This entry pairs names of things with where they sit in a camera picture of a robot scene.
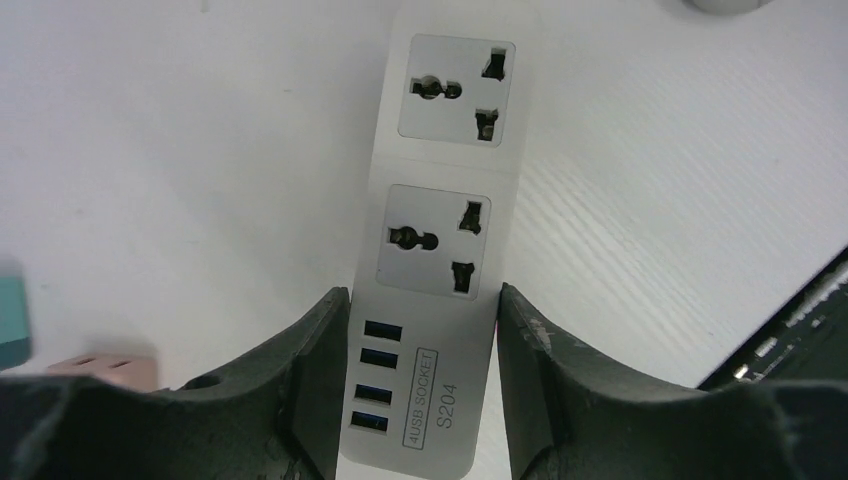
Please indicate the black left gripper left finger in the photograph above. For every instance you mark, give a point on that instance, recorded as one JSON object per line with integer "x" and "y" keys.
{"x": 272, "y": 413}

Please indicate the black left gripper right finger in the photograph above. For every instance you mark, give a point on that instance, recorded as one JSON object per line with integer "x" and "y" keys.
{"x": 572, "y": 412}

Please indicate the white USB power strip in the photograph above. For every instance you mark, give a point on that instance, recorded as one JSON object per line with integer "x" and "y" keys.
{"x": 448, "y": 149}

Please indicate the teal USB adapter plug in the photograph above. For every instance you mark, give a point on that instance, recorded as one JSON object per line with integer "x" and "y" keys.
{"x": 16, "y": 342}

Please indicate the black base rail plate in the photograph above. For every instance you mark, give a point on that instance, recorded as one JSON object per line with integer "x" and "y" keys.
{"x": 806, "y": 340}

